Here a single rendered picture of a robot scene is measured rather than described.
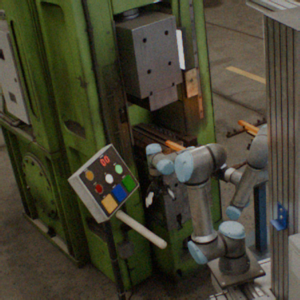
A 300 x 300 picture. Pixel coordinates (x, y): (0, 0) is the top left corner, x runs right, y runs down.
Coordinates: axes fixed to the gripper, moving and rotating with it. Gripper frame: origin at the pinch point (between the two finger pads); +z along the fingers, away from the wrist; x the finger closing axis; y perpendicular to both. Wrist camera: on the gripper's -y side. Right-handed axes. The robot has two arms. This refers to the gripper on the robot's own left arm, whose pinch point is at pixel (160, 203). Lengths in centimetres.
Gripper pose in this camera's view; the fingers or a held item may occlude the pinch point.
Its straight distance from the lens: 295.4
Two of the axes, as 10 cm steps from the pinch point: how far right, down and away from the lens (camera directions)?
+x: 9.5, -2.4, 1.9
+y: 2.8, 4.3, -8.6
